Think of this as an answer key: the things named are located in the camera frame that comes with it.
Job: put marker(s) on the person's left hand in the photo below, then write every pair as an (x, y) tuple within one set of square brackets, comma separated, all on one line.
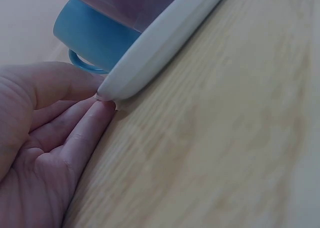
[(30, 163)]

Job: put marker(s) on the person's left fingers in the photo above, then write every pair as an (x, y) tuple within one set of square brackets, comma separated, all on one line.
[(85, 128)]

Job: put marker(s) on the white tray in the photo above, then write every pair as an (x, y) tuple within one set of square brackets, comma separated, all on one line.
[(160, 45)]

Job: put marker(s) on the purple mug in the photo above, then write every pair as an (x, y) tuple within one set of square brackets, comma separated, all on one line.
[(130, 5)]

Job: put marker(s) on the person's left thumb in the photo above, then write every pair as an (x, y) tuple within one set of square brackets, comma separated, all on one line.
[(65, 84)]

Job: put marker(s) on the blue mug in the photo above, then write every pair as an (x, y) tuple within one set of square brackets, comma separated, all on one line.
[(92, 35)]

